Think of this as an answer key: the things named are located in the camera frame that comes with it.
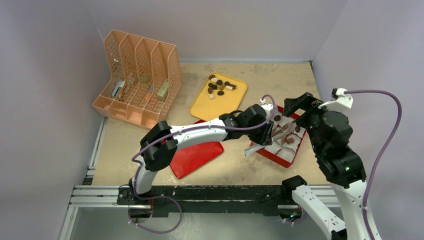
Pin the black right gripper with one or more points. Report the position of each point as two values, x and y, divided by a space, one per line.
305 110

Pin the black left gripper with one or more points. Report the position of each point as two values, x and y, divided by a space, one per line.
264 138

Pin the metal serving tongs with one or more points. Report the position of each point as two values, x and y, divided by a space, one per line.
264 139

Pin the red box lid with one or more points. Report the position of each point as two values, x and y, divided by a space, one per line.
191 158

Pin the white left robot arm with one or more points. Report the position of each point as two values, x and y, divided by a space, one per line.
163 141

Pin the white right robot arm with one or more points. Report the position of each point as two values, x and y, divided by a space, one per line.
329 132

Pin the red chocolate box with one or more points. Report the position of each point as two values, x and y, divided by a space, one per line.
286 146

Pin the yellow plastic tray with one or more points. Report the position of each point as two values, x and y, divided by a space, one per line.
220 94

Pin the orange plastic file organizer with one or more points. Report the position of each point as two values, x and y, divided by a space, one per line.
145 79

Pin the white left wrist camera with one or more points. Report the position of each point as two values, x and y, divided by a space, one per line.
268 108

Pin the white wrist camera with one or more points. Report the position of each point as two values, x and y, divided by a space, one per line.
340 102
268 108

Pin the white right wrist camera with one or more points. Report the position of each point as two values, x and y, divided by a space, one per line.
340 102

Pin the black aluminium base frame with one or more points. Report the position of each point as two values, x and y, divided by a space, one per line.
165 199

